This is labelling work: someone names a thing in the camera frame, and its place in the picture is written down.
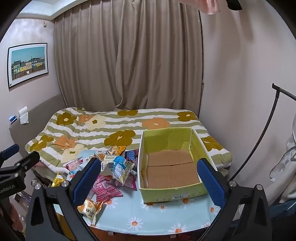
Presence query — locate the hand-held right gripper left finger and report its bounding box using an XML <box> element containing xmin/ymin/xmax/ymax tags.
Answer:
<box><xmin>25</xmin><ymin>158</ymin><xmax>102</xmax><ymax>241</ymax></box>

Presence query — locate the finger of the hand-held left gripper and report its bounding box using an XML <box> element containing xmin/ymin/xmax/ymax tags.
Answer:
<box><xmin>0</xmin><ymin>152</ymin><xmax>41</xmax><ymax>179</ymax></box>
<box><xmin>0</xmin><ymin>144</ymin><xmax>20</xmax><ymax>167</ymax></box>

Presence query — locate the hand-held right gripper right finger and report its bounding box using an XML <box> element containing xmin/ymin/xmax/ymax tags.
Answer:
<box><xmin>196</xmin><ymin>158</ymin><xmax>272</xmax><ymax>241</ymax></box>

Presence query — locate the yellow-green cardboard box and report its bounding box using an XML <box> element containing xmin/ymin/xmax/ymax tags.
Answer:
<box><xmin>137</xmin><ymin>127</ymin><xmax>218</xmax><ymax>205</ymax></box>

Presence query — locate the person's left hand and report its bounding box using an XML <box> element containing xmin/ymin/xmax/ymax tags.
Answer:
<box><xmin>10</xmin><ymin>206</ymin><xmax>25</xmax><ymax>233</ymax></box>

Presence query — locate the pink striped snack packet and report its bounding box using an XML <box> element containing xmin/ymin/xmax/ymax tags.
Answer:
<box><xmin>91</xmin><ymin>175</ymin><xmax>123</xmax><ymax>203</ymax></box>

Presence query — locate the pink white snack packet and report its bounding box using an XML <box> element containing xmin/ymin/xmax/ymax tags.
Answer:
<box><xmin>62</xmin><ymin>156</ymin><xmax>84</xmax><ymax>173</ymax></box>

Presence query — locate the orange white bun packet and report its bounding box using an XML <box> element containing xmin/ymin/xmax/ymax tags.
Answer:
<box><xmin>77</xmin><ymin>198</ymin><xmax>104</xmax><ymax>227</ymax></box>

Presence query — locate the gold snack packet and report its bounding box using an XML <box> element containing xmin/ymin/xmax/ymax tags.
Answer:
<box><xmin>51</xmin><ymin>173</ymin><xmax>70</xmax><ymax>187</ymax></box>

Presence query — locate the blue white snack packet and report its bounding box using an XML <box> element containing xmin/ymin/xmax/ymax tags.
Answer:
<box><xmin>100</xmin><ymin>154</ymin><xmax>136</xmax><ymax>186</ymax></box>

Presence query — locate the white paper note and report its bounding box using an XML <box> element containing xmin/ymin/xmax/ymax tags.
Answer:
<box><xmin>18</xmin><ymin>106</ymin><xmax>29</xmax><ymax>125</ymax></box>

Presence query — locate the light pink snack packet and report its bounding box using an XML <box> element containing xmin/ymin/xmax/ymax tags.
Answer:
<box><xmin>116</xmin><ymin>170</ymin><xmax>139</xmax><ymax>191</ymax></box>

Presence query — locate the orange cartoon snack packet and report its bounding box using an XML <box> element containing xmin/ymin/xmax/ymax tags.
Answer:
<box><xmin>105</xmin><ymin>145</ymin><xmax>127</xmax><ymax>158</ymax></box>

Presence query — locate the purple snack packet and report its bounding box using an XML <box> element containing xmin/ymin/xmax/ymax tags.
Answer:
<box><xmin>125</xmin><ymin>149</ymin><xmax>139</xmax><ymax>163</ymax></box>

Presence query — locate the green striped floral blanket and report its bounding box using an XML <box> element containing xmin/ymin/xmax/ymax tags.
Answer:
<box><xmin>25</xmin><ymin>107</ymin><xmax>233</xmax><ymax>175</ymax></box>

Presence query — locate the light blue daisy tablecloth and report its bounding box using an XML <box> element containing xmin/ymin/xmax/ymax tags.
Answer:
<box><xmin>53</xmin><ymin>148</ymin><xmax>223</xmax><ymax>235</ymax></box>

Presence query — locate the white garment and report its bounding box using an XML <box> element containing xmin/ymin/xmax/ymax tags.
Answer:
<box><xmin>264</xmin><ymin>120</ymin><xmax>296</xmax><ymax>200</ymax></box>

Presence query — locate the blue denim cloth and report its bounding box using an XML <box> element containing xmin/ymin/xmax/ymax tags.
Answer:
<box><xmin>268</xmin><ymin>199</ymin><xmax>296</xmax><ymax>220</ymax></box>

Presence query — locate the black metal stand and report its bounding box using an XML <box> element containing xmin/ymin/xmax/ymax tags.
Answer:
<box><xmin>228</xmin><ymin>83</ymin><xmax>296</xmax><ymax>181</ymax></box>

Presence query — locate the framed houses picture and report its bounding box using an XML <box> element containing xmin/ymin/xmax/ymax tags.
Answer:
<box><xmin>7</xmin><ymin>42</ymin><xmax>49</xmax><ymax>90</ymax></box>

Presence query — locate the beige curtain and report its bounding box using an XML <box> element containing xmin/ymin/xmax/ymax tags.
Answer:
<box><xmin>54</xmin><ymin>0</ymin><xmax>204</xmax><ymax>114</ymax></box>

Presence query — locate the pink cloth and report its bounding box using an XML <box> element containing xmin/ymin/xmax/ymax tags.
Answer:
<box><xmin>179</xmin><ymin>0</ymin><xmax>228</xmax><ymax>15</ymax></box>

